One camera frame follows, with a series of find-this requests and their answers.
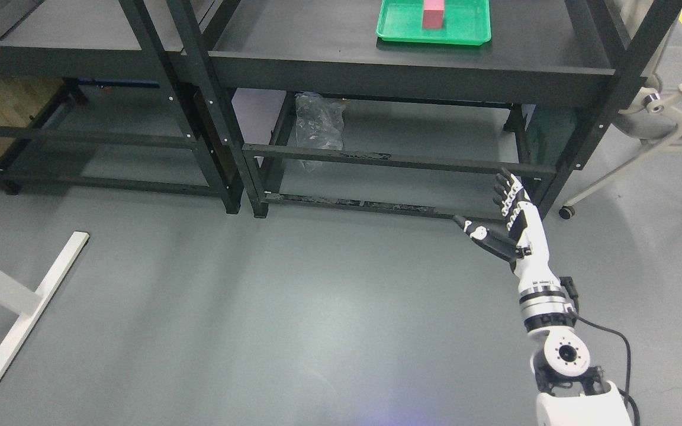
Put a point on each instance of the pink foam block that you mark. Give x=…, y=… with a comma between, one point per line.
x=433, y=14

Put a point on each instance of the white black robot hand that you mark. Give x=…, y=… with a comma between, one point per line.
x=523, y=245

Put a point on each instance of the black metal shelf left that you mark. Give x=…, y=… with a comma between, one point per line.
x=111, y=94

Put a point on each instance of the clear plastic bag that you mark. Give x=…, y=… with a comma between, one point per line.
x=319, y=121

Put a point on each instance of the black metal shelf right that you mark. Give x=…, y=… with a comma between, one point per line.
x=561, y=68

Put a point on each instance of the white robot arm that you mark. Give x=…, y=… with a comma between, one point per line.
x=571, y=391

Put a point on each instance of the green plastic tray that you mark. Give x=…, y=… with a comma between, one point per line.
x=464, y=23

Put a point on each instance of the black metal shelf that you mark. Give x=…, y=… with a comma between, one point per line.
x=561, y=68
x=111, y=94

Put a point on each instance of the white table leg base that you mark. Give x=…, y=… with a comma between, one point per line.
x=29, y=305

